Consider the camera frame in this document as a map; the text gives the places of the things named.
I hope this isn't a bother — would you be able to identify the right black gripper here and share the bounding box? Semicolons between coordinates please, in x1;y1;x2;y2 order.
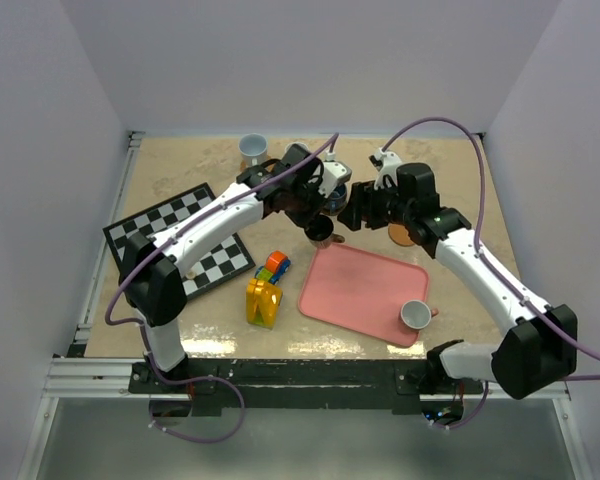
337;177;414;232

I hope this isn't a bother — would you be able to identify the black cup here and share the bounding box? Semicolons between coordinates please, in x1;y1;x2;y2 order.
304;223;345;249

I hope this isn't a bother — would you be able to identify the dark blue cup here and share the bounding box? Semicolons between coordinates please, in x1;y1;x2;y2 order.
323;184;348;216

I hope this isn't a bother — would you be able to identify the woven rattan coaster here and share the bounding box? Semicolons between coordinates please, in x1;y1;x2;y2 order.
388;224;414;247
239;155;273;171

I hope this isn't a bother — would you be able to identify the pink tray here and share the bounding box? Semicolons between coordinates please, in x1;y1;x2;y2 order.
297;244;429;347

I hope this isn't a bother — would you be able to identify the large light blue cup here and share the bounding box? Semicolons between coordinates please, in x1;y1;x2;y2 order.
238;133;268;167

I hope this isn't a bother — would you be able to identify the white cup brown handle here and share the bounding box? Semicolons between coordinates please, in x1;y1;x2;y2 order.
399;300;439;330

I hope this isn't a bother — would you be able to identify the small white cup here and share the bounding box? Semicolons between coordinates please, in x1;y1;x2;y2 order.
284;141;309;153

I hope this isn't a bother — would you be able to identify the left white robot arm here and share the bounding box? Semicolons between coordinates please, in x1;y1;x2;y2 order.
117;152;351;392

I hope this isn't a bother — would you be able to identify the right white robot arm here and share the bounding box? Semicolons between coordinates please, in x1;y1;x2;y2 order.
338;163;578;400

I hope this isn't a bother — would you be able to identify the colourful toy car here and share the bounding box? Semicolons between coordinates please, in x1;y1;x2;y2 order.
254;250;291;285

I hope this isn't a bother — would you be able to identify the yellow toy block house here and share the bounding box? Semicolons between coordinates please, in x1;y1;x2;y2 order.
246;278;283;329

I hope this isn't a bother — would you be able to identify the black white chessboard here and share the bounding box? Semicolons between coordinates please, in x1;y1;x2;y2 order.
103;183;255;300

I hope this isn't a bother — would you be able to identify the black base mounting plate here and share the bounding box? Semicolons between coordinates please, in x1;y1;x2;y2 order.
129;358;484;417

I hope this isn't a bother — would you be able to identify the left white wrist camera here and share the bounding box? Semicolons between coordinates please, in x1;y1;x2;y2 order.
319;161;352;197

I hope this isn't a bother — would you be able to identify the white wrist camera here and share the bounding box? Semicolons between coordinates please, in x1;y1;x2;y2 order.
369;148;402;190
319;161;352;197

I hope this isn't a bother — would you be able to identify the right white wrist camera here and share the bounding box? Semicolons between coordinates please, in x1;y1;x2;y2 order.
369;148;402;190

